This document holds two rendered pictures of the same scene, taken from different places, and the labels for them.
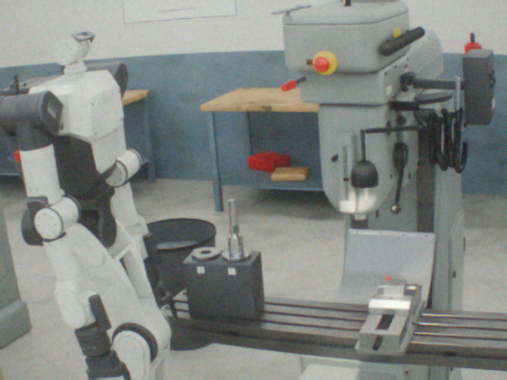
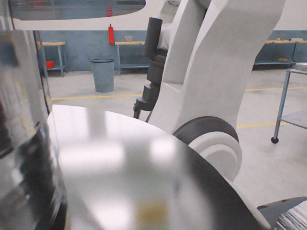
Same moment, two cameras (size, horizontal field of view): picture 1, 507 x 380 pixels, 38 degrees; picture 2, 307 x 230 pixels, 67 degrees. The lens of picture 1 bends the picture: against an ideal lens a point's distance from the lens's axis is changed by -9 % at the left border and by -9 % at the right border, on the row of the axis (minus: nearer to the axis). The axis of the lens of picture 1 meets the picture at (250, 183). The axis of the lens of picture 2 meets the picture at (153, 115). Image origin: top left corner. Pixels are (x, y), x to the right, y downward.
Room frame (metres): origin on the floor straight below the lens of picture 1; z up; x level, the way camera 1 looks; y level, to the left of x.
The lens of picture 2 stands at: (2.31, 0.07, 1.21)
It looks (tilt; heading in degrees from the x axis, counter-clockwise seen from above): 20 degrees down; 145
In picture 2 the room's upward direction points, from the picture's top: straight up
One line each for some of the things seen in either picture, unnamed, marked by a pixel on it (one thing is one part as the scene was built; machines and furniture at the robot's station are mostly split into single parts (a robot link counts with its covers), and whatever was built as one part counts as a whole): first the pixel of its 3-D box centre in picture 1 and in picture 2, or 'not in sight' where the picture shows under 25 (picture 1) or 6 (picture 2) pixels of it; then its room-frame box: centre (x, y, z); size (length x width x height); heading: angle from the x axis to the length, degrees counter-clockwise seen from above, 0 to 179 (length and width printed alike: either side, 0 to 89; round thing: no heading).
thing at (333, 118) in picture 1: (358, 152); not in sight; (2.14, -0.31, 1.47); 0.21 x 0.19 x 0.32; 65
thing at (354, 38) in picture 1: (351, 33); not in sight; (2.15, -0.31, 1.81); 0.47 x 0.26 x 0.16; 155
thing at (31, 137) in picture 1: (27, 120); not in sight; (1.85, 0.54, 1.70); 0.12 x 0.09 x 0.14; 74
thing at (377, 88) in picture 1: (358, 76); not in sight; (2.17, -0.32, 1.68); 0.34 x 0.24 x 0.10; 155
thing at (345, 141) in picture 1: (347, 172); not in sight; (2.03, -0.26, 1.45); 0.04 x 0.04 x 0.21; 65
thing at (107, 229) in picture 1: (66, 218); not in sight; (2.07, 0.53, 1.37); 0.28 x 0.13 x 0.18; 73
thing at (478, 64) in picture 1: (481, 85); not in sight; (2.26, -0.74, 1.62); 0.20 x 0.09 x 0.21; 155
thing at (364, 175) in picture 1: (364, 172); not in sight; (1.92, -0.29, 1.47); 0.07 x 0.07 x 0.06
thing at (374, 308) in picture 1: (390, 304); not in sight; (2.04, -0.38, 1.03); 0.12 x 0.06 x 0.04; 67
